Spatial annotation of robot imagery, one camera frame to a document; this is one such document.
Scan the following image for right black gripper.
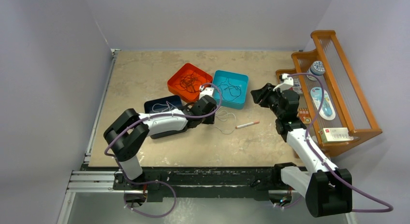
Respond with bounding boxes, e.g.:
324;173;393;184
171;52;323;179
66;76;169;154
250;83;284;119

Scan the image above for white cable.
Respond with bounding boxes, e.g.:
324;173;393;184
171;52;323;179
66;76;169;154
211;109;239;135
151;101;182;114

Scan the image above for white orange marker pen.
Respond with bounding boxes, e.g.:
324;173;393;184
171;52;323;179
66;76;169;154
235;121;260;129

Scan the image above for teal plastic tray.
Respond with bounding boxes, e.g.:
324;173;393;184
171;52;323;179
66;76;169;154
212;70;249;110

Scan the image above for black cable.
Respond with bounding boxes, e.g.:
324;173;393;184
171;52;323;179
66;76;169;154
219;77;242;102

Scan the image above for orange plastic tray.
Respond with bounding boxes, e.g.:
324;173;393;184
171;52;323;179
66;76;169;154
167;63;213;103

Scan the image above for dark blue plastic tray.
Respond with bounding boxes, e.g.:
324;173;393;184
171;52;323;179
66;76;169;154
144;95;186;139

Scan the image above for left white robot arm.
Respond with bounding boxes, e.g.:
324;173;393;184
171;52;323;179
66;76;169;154
103;95;217;190

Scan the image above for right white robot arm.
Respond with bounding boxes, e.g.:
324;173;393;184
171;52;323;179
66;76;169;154
250;83;352;217

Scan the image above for coloured marker set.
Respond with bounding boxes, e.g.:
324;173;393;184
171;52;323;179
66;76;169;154
292;78;303;95

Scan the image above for blue white jar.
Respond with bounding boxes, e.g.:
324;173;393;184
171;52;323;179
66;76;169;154
307;60;325;81

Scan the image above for blue blister pack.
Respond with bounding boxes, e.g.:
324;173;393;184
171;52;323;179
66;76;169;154
310;87;336;120

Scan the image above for wooden shelf rack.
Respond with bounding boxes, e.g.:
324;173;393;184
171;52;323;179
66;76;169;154
276;30;382;157

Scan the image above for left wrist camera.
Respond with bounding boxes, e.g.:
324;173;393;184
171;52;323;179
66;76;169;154
199;85;215;100

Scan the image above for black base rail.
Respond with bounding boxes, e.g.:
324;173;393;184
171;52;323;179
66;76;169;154
113;165;300;204

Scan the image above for aluminium frame rails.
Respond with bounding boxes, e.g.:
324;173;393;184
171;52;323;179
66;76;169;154
56;152;357;224

